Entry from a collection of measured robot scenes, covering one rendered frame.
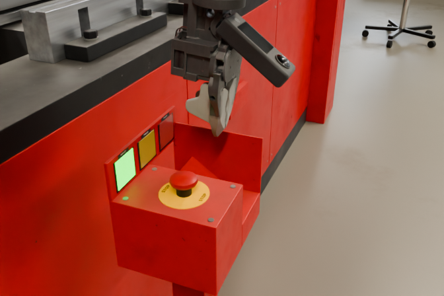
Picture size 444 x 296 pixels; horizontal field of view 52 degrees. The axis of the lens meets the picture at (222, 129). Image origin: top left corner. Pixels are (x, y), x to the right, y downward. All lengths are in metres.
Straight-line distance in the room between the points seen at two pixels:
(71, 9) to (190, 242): 0.52
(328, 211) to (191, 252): 1.36
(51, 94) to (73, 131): 0.07
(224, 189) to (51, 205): 0.29
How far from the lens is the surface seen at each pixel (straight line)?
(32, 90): 0.80
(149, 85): 0.96
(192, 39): 0.64
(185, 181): 0.63
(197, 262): 0.65
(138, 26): 1.03
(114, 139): 0.89
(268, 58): 0.60
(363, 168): 2.27
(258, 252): 1.73
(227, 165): 0.78
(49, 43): 0.90
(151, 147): 0.72
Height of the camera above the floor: 1.16
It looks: 27 degrees down
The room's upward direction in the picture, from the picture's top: straight up
